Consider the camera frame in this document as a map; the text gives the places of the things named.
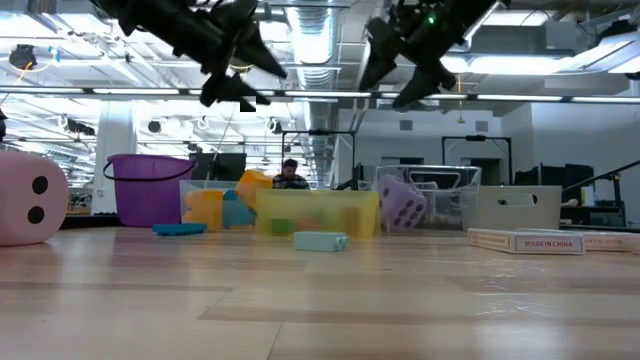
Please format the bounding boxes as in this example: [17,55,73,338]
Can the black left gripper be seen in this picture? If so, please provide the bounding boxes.
[171,0,290,109]

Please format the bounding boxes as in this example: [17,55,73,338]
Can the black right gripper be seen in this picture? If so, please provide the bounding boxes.
[357,0,502,112]

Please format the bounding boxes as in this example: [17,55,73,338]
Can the yellow plastic toy block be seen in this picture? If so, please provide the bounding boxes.
[234,168,274,211]
[182,188,226,232]

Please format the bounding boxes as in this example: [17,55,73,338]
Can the purple foam die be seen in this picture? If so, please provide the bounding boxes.
[377,173,429,235]

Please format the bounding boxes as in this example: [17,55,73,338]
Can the blue plastic toy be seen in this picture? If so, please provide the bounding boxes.
[222,189,257,229]

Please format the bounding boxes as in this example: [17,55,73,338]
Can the small yellow toy brick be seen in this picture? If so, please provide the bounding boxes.
[342,206,362,237]

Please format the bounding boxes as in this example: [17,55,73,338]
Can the red toy brick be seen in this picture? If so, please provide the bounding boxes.
[298,214,331,232]

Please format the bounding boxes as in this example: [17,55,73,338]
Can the blue lid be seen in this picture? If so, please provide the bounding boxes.
[152,222,208,237]

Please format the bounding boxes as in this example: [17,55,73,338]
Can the light blue toy brick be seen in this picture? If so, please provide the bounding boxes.
[293,230,350,253]

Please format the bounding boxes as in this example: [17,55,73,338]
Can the pink foam die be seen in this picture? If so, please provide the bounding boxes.
[0,151,70,247]

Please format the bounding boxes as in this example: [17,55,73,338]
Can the yellow hanging pendant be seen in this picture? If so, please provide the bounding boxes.
[455,73,466,125]

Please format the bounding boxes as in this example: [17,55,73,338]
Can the person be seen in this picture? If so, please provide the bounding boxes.
[272,158,311,190]

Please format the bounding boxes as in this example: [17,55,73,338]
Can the ceiling light strip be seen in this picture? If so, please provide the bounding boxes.
[0,85,640,105]

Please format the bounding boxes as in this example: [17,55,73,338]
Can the small clear plastic bin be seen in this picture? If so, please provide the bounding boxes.
[178,179,261,234]

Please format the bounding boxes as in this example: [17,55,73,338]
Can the large clear plastic bin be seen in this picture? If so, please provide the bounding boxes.
[374,164,483,236]

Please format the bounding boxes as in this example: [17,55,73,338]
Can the yellow plastic bin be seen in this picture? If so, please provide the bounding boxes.
[254,188,380,240]

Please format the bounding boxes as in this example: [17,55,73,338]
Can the purple plastic bucket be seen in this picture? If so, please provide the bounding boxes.
[103,153,197,229]

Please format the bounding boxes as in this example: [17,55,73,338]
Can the grey plastic bin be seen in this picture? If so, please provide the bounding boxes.
[472,185,564,231]

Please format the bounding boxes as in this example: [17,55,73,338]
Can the black desk monitors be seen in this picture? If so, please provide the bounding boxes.
[514,162,596,189]

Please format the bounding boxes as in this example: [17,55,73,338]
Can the red emblem playing card box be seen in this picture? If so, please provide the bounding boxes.
[467,227,585,256]

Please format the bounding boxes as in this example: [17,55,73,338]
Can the black ceiling device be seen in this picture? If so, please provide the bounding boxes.
[8,43,39,71]

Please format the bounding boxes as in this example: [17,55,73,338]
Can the orange back playing card box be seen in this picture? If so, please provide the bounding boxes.
[519,227,634,253]

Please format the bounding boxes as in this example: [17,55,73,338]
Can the silver ventilation duct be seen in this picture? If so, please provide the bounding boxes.
[285,4,346,176]
[399,0,504,109]

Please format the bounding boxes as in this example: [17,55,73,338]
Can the black wall screen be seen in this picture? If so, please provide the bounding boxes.
[189,152,248,182]

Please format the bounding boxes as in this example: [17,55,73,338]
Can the black rig frame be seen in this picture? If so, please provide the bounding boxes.
[280,128,357,191]
[441,134,514,187]

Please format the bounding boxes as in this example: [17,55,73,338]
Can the black aluminium support frame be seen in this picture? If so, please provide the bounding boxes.
[59,213,121,230]

